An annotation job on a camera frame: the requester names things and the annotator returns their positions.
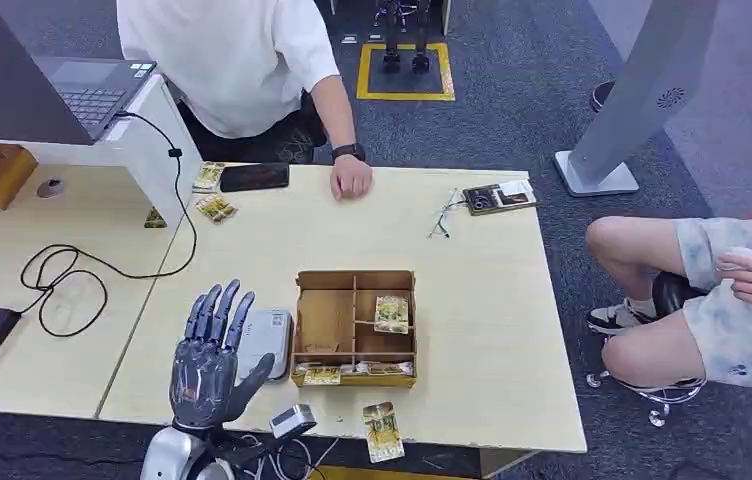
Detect dark shoe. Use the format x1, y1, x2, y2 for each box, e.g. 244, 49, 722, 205
589, 80, 616, 114

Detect yellow tape square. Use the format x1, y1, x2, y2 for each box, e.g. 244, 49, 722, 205
356, 42, 457, 103

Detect chrome stool with black seat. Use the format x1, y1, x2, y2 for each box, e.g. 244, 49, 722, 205
584, 270, 709, 429

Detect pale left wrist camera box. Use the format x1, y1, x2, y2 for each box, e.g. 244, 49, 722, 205
269, 404, 318, 441

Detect dark grey laptop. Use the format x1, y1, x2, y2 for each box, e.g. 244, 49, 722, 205
0, 0, 158, 147

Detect white laptop riser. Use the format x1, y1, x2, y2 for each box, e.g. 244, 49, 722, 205
0, 74, 204, 230

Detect grey flat card device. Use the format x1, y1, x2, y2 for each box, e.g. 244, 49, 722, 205
235, 309, 294, 383

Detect black wristwatch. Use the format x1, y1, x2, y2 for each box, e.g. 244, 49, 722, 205
330, 142, 368, 164

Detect seated person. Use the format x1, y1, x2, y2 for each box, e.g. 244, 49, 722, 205
584, 166, 752, 393

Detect person's left hand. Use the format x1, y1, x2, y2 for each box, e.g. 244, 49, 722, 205
328, 155, 375, 202

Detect thin loose wires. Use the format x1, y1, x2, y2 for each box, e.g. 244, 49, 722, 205
426, 188, 465, 240

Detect black power cable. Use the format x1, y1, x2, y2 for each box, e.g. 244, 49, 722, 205
20, 111, 199, 339

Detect black smartphone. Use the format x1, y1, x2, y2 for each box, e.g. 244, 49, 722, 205
218, 162, 291, 194

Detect black robot legs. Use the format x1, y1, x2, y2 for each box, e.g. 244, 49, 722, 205
374, 0, 435, 75

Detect black board with paper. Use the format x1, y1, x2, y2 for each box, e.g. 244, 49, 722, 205
461, 178, 539, 217

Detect wooden compartment card box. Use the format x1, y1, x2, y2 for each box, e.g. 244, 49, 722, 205
289, 269, 418, 390

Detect row of sleeved cards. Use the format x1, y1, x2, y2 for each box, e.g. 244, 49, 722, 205
293, 360, 415, 378

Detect white cables under desk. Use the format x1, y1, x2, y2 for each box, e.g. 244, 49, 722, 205
230, 433, 343, 480

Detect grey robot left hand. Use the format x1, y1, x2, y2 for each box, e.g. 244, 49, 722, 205
169, 278, 277, 433

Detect grey standing pillar with base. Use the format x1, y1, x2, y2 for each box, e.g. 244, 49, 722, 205
552, 0, 722, 199

